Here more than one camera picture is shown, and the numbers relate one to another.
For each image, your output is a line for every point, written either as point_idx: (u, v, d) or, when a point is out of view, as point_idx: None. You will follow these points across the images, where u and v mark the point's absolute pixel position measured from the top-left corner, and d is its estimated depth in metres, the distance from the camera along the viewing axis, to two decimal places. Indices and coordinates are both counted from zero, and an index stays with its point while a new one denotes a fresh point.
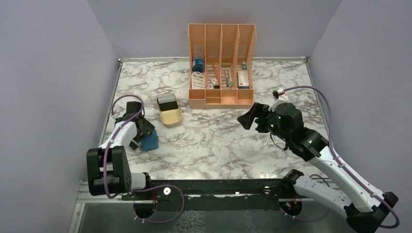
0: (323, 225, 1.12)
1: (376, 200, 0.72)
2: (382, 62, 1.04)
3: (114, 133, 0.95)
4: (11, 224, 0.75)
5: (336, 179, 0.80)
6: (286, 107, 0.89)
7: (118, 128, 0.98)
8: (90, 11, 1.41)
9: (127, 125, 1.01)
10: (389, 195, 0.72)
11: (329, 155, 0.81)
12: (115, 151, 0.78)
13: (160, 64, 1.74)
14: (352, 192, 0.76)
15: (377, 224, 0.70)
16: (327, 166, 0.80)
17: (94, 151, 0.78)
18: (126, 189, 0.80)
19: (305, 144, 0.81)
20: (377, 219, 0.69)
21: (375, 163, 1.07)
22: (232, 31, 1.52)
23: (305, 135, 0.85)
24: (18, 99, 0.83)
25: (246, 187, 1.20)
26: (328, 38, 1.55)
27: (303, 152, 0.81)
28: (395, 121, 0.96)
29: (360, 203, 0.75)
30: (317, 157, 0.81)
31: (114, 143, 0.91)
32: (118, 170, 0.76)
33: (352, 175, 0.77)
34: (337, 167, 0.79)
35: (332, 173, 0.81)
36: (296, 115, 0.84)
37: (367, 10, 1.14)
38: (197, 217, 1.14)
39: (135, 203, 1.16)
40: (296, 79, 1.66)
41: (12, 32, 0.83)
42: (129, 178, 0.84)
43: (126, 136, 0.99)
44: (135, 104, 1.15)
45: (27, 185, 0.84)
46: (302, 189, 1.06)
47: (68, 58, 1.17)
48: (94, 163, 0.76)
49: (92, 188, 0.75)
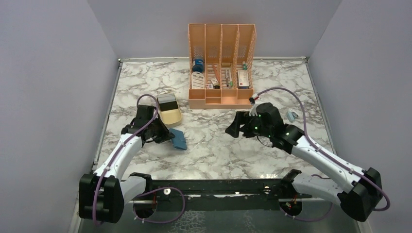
0: (323, 226, 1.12)
1: (355, 176, 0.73)
2: (381, 63, 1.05)
3: (113, 155, 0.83)
4: (12, 223, 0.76)
5: (317, 163, 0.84)
6: (266, 105, 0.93)
7: (120, 146, 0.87)
8: (90, 11, 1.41)
9: (129, 142, 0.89)
10: (369, 171, 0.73)
11: (307, 143, 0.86)
12: (108, 185, 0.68)
13: (160, 64, 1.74)
14: (333, 173, 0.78)
15: (361, 200, 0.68)
16: (306, 152, 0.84)
17: (89, 178, 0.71)
18: (115, 220, 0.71)
19: (284, 138, 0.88)
20: (359, 192, 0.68)
21: (374, 163, 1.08)
22: (232, 31, 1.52)
23: (285, 129, 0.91)
24: (19, 100, 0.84)
25: (246, 187, 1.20)
26: (327, 38, 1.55)
27: (283, 145, 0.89)
28: (394, 122, 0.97)
29: (343, 183, 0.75)
30: (294, 145, 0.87)
31: (111, 171, 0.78)
32: (109, 202, 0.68)
33: (331, 158, 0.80)
34: (314, 151, 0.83)
35: (313, 158, 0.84)
36: (273, 111, 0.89)
37: (367, 9, 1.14)
38: (197, 217, 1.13)
39: (135, 203, 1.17)
40: (295, 79, 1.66)
41: (12, 32, 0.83)
42: (123, 207, 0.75)
43: (128, 156, 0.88)
44: (146, 108, 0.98)
45: (28, 185, 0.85)
46: (300, 186, 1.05)
47: (69, 58, 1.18)
48: (87, 191, 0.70)
49: (82, 214, 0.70)
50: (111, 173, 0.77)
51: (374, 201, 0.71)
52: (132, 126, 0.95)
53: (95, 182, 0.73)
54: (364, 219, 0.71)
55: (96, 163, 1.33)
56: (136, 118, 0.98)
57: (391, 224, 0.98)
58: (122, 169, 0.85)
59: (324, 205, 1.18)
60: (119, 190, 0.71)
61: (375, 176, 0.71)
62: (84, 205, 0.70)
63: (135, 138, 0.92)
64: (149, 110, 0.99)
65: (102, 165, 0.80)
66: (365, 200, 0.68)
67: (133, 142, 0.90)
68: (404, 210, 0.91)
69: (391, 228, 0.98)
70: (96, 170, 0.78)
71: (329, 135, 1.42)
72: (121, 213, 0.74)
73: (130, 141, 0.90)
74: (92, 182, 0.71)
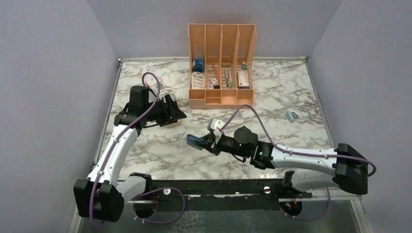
0: (323, 226, 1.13)
1: (332, 158, 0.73)
2: (381, 62, 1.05)
3: (107, 156, 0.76)
4: (11, 223, 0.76)
5: (300, 165, 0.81)
6: (243, 132, 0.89)
7: (112, 143, 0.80)
8: (90, 12, 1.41)
9: (124, 137, 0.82)
10: (340, 147, 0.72)
11: (280, 152, 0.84)
12: (102, 190, 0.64)
13: (160, 64, 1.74)
14: (314, 165, 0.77)
15: (352, 179, 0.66)
16: (284, 161, 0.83)
17: (82, 183, 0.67)
18: (115, 219, 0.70)
19: (261, 158, 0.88)
20: (345, 173, 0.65)
21: (375, 163, 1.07)
22: (232, 31, 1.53)
23: (261, 148, 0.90)
24: (19, 100, 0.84)
25: (246, 187, 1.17)
26: (327, 37, 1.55)
27: (264, 166, 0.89)
28: (395, 122, 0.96)
29: (328, 171, 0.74)
30: (271, 160, 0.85)
31: (104, 175, 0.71)
32: (105, 206, 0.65)
33: (304, 154, 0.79)
34: (290, 156, 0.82)
35: (293, 163, 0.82)
36: (254, 139, 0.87)
37: (367, 9, 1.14)
38: (197, 217, 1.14)
39: (135, 203, 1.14)
40: (295, 80, 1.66)
41: (12, 31, 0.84)
42: (123, 204, 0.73)
43: (123, 152, 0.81)
44: (138, 92, 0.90)
45: (27, 185, 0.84)
46: (299, 187, 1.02)
47: (69, 58, 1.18)
48: (83, 195, 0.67)
49: (83, 214, 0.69)
50: (105, 177, 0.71)
51: (364, 169, 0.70)
52: (126, 116, 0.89)
53: (91, 187, 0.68)
54: (364, 191, 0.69)
55: (96, 163, 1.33)
56: (130, 103, 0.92)
57: (390, 224, 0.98)
58: (119, 169, 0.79)
59: (323, 204, 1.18)
60: (116, 193, 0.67)
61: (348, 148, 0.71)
62: (82, 207, 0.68)
63: (129, 131, 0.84)
64: (143, 93, 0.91)
65: (95, 168, 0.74)
66: (354, 175, 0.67)
67: (127, 137, 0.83)
68: (404, 210, 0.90)
69: (391, 229, 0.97)
70: (90, 174, 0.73)
71: (329, 135, 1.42)
72: (120, 211, 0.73)
73: (124, 135, 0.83)
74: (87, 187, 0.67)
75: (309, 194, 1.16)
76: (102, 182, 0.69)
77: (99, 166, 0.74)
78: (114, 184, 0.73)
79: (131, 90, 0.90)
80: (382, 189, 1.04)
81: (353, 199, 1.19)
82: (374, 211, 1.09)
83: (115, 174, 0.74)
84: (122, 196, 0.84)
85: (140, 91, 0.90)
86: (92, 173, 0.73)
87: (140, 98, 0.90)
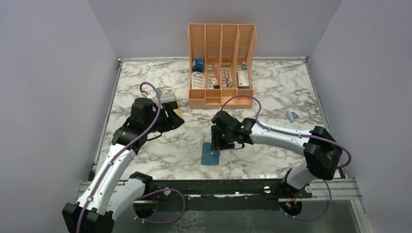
0: (323, 225, 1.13)
1: (304, 138, 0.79)
2: (381, 62, 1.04)
3: (98, 179, 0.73)
4: (12, 222, 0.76)
5: (274, 141, 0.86)
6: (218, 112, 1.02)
7: (106, 167, 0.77)
8: (90, 12, 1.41)
9: (118, 160, 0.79)
10: (316, 129, 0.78)
11: (260, 127, 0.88)
12: (89, 219, 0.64)
13: (160, 64, 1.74)
14: (286, 142, 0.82)
15: (317, 158, 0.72)
16: (262, 136, 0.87)
17: (72, 208, 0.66)
18: None
19: (241, 131, 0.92)
20: (313, 151, 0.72)
21: (375, 163, 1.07)
22: (232, 31, 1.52)
23: (240, 124, 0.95)
24: (18, 99, 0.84)
25: (246, 187, 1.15)
26: (327, 37, 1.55)
27: (243, 139, 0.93)
28: (395, 122, 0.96)
29: (298, 150, 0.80)
30: (250, 133, 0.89)
31: (93, 202, 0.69)
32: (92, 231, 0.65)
33: (281, 131, 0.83)
34: (266, 132, 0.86)
35: (268, 139, 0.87)
36: (222, 114, 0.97)
37: (367, 9, 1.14)
38: (197, 216, 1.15)
39: (135, 203, 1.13)
40: (295, 79, 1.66)
41: (12, 32, 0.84)
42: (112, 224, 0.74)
43: (117, 175, 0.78)
44: (140, 109, 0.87)
45: (27, 185, 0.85)
46: (295, 181, 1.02)
47: (69, 58, 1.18)
48: (71, 220, 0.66)
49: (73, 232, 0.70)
50: (94, 204, 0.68)
51: (334, 156, 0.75)
52: (126, 133, 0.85)
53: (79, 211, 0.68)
54: (330, 175, 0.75)
55: (96, 163, 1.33)
56: (131, 119, 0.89)
57: (390, 223, 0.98)
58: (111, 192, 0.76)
59: (323, 204, 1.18)
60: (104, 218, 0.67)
61: (320, 130, 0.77)
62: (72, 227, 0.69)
63: (125, 153, 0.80)
64: (145, 109, 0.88)
65: (86, 191, 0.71)
66: (321, 156, 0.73)
67: (122, 160, 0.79)
68: (403, 210, 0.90)
69: (391, 229, 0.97)
70: (80, 197, 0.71)
71: None
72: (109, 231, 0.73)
73: (119, 158, 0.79)
74: (75, 212, 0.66)
75: (309, 194, 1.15)
76: (90, 210, 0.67)
77: (90, 190, 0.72)
78: (103, 209, 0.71)
79: (132, 105, 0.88)
80: (381, 189, 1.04)
81: (353, 199, 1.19)
82: (374, 211, 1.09)
83: (105, 200, 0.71)
84: (119, 198, 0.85)
85: (142, 107, 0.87)
86: (82, 195, 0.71)
87: (141, 114, 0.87)
